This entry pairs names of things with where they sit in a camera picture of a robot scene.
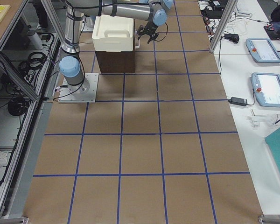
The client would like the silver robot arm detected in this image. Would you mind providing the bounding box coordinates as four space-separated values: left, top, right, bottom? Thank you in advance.
59 0 173 95

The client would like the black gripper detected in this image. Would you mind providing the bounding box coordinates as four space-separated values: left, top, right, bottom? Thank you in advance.
137 21 158 43

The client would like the black power adapter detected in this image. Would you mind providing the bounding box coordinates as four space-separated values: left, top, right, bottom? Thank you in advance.
228 97 248 106

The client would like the teach pendant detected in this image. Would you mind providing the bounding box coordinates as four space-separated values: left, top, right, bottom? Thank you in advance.
245 38 280 63
251 72 280 108

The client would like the near teach pendant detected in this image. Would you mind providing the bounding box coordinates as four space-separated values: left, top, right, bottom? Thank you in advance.
251 72 280 108

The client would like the white plastic tray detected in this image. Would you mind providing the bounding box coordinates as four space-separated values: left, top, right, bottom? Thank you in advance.
92 15 134 52

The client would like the dark wooden drawer cabinet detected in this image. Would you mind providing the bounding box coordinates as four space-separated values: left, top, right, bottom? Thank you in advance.
95 50 135 73

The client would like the clear acrylic part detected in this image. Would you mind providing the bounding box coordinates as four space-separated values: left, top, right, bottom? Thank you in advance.
248 110 280 127

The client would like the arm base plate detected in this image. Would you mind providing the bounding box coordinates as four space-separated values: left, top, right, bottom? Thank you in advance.
57 73 99 103

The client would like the far teach pendant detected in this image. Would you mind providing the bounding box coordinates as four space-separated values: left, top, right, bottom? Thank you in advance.
245 38 280 63

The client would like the aluminium frame post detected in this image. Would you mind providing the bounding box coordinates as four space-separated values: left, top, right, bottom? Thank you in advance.
209 0 238 53

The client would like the white drawer handle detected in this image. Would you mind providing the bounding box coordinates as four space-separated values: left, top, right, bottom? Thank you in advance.
135 31 140 49

